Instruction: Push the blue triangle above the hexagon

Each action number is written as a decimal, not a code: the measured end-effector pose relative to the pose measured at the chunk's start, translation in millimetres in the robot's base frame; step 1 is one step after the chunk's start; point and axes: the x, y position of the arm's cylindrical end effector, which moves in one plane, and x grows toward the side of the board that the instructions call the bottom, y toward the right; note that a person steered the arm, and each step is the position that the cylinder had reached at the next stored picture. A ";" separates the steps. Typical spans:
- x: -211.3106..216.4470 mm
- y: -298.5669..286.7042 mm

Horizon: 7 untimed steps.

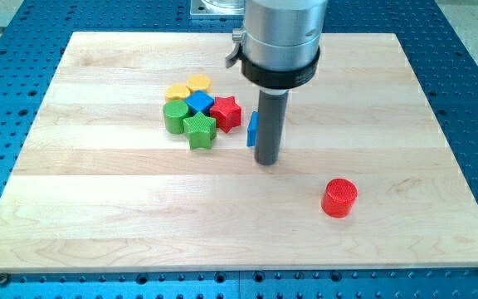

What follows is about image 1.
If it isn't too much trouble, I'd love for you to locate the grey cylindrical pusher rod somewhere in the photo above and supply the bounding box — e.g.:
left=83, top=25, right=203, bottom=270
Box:
left=255, top=88, right=289, bottom=165

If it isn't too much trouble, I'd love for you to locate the black clamp ring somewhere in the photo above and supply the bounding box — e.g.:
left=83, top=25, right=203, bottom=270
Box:
left=239, top=47, right=320, bottom=90

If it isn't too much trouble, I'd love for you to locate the blue triangle block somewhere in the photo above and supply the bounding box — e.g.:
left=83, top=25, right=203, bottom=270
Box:
left=246, top=111, right=258, bottom=147

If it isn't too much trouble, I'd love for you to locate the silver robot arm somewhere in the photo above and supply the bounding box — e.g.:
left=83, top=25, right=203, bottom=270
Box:
left=226, top=0, right=328, bottom=165

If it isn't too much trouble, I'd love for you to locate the yellow hexagon block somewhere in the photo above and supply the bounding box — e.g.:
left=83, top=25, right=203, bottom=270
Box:
left=186, top=74, right=212, bottom=93

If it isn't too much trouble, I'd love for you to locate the red star block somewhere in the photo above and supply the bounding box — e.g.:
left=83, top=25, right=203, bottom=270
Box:
left=210, top=96, right=241, bottom=133

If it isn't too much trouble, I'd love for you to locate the blue cube block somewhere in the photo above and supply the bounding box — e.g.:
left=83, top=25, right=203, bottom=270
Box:
left=184, top=91, right=214, bottom=116

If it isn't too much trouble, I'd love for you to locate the green star block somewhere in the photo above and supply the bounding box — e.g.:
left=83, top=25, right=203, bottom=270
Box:
left=183, top=112, right=217, bottom=150

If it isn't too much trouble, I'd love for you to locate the yellow half-round block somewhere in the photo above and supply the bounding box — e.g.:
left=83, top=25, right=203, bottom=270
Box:
left=164, top=83, right=191, bottom=102

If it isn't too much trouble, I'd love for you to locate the green cylinder block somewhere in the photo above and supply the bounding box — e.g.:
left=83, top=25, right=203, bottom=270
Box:
left=163, top=100, right=189, bottom=135

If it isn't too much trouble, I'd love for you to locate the red cylinder block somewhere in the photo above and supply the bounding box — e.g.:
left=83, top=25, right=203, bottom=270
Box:
left=321, top=178, right=358, bottom=218

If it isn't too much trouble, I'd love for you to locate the wooden board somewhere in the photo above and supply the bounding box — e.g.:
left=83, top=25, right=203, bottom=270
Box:
left=0, top=32, right=478, bottom=273

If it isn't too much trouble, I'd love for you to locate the board clamp screw left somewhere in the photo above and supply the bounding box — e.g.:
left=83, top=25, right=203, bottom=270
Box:
left=0, top=273, right=10, bottom=287

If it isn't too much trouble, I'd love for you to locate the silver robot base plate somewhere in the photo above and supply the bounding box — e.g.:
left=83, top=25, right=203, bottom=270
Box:
left=189, top=0, right=245, bottom=20

